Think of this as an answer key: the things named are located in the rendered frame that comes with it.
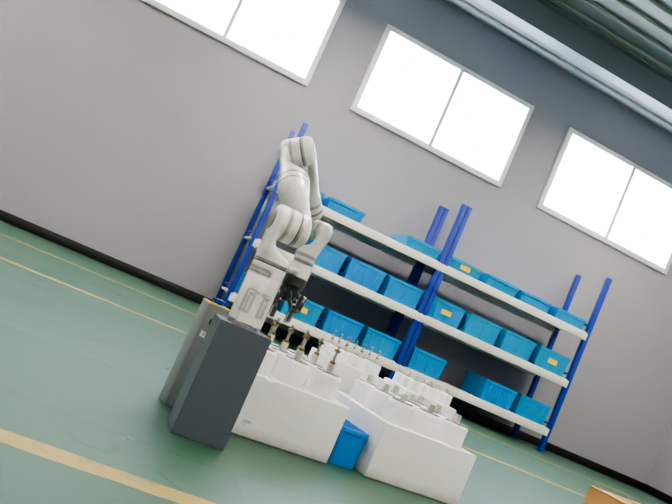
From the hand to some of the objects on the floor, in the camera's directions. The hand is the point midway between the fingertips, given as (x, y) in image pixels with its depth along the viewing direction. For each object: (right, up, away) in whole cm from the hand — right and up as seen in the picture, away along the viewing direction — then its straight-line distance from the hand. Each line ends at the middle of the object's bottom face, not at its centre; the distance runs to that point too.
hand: (279, 316), depth 245 cm
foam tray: (+19, -67, +230) cm, 240 cm away
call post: (-28, -23, -33) cm, 49 cm away
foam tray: (-8, -33, -13) cm, 37 cm away
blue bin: (+14, -44, -3) cm, 46 cm away
